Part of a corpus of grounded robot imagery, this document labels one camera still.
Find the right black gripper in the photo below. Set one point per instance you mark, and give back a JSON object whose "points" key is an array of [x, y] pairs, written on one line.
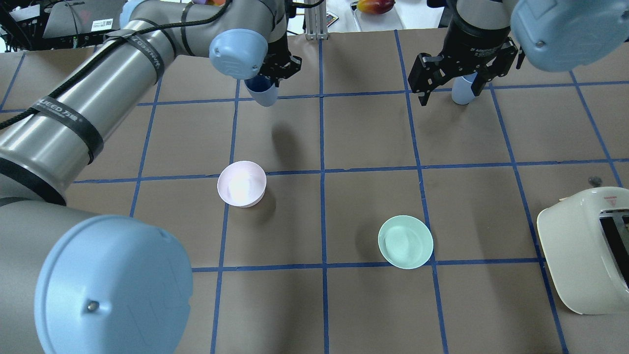
{"points": [[472, 35]]}

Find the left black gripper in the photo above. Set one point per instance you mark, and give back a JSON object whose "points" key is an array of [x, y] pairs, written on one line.
{"points": [[279, 58]]}

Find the light blue cup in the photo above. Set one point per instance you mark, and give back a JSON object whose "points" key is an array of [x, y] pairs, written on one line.
{"points": [[262, 89], [462, 93]]}

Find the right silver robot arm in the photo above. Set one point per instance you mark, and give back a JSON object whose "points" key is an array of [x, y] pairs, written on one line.
{"points": [[554, 35]]}

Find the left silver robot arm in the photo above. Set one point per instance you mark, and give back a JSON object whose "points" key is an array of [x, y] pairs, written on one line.
{"points": [[81, 282]]}

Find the small remote control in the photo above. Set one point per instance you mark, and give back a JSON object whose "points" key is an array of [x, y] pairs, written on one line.
{"points": [[331, 18]]}

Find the clear plastic tray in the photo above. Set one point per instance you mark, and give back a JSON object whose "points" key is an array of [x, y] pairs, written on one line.
{"points": [[371, 22]]}

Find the red yellow mango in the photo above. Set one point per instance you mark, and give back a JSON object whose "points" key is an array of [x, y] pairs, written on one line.
{"points": [[376, 7]]}

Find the pink bowl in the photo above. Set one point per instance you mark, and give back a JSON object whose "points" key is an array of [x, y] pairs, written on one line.
{"points": [[242, 184]]}

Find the mint green bowl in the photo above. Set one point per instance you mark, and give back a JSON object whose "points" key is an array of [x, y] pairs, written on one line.
{"points": [[405, 242]]}

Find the cream white toaster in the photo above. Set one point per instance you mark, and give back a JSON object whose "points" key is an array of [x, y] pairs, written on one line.
{"points": [[585, 242]]}

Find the black box device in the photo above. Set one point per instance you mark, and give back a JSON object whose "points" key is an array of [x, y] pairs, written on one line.
{"points": [[57, 24]]}

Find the aluminium frame post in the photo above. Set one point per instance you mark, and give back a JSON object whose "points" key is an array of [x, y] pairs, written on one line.
{"points": [[316, 20]]}

